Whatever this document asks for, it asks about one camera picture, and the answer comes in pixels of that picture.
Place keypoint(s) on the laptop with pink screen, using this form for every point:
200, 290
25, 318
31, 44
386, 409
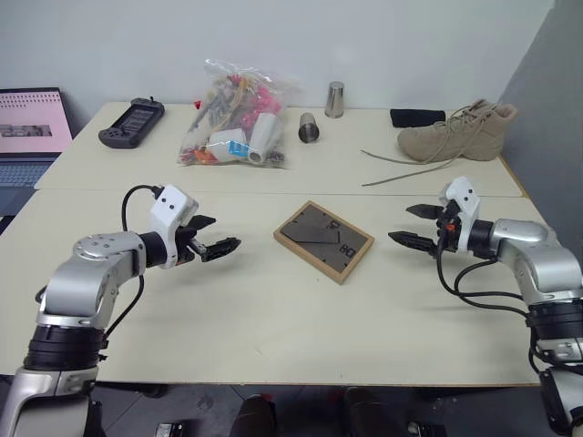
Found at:
25, 136

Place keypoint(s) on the wooden picture frame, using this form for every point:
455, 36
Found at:
324, 241

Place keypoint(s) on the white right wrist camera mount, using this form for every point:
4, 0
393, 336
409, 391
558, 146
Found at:
465, 209

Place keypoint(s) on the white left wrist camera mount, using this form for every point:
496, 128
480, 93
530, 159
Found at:
170, 214

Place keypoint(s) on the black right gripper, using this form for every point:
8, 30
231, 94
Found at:
448, 227

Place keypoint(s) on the dark rounded shape under table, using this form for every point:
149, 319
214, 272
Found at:
252, 416

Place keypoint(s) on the tan lace-up boot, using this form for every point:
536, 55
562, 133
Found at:
455, 134

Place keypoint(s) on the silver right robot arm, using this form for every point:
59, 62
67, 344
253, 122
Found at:
537, 282

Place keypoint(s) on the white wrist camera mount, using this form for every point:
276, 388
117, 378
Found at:
465, 209
170, 214

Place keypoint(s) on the upright steel cup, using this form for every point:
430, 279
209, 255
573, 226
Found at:
335, 100

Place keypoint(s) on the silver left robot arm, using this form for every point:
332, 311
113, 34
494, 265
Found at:
86, 277

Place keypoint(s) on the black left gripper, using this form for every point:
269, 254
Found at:
189, 246

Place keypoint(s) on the black cloth pouch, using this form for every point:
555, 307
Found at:
416, 118

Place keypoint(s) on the lying dark steel cup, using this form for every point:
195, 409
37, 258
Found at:
309, 127

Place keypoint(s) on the black handheld game controller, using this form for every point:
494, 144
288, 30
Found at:
132, 122

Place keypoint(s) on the clear plastic bag of items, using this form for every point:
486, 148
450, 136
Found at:
239, 123

